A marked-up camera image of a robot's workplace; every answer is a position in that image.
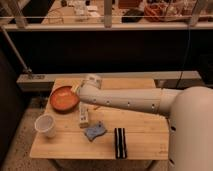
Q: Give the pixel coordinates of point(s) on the black object on shelf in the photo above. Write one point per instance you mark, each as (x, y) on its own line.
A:
(132, 16)

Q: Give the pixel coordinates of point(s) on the black white striped cloth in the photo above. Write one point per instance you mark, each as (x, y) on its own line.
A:
(120, 143)

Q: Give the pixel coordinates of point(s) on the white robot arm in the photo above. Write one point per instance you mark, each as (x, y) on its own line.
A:
(190, 114)

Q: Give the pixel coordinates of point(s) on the grey metal ledge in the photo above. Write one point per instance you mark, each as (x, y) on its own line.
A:
(167, 79)

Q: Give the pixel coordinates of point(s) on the red basket on shelf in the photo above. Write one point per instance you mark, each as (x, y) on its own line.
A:
(162, 12)

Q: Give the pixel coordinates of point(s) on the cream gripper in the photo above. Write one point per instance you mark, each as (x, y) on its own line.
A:
(75, 88)

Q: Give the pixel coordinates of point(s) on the white plastic cup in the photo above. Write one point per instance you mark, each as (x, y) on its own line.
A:
(45, 124)

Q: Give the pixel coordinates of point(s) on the blue sponge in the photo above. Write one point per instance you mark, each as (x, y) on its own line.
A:
(95, 131)

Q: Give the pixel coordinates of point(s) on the diagonal metal rod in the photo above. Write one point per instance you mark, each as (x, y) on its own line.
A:
(26, 69)

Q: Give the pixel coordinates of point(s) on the orange ceramic bowl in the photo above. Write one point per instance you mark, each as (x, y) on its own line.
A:
(63, 99)

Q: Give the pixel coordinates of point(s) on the upper shelf rail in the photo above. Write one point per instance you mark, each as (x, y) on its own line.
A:
(185, 14)

